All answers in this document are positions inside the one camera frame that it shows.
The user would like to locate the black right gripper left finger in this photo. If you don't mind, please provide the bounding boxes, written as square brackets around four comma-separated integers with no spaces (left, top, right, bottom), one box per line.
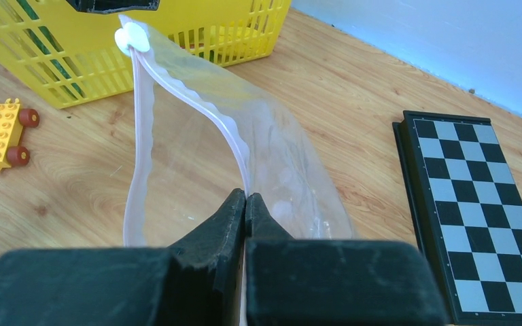
[0,189,245,325]

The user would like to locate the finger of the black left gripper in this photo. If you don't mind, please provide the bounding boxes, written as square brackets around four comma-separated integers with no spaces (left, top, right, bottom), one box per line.
[66,0,160,14]

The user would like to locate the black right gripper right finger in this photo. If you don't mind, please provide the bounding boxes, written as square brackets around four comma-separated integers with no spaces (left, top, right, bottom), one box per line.
[245,193,449,325]

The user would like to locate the yellow plastic basket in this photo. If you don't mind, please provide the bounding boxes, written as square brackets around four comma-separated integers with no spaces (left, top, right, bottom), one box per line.
[0,0,292,110]

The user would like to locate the clear zip top bag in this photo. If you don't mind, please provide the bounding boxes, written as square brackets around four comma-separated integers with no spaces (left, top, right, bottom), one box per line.
[114,14,356,247]

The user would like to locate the yellow toy car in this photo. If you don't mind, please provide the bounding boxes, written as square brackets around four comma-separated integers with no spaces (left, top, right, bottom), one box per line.
[0,98,40,172]

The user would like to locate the black white chessboard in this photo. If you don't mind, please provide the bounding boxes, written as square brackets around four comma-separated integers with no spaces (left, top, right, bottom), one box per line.
[392,111,522,325]

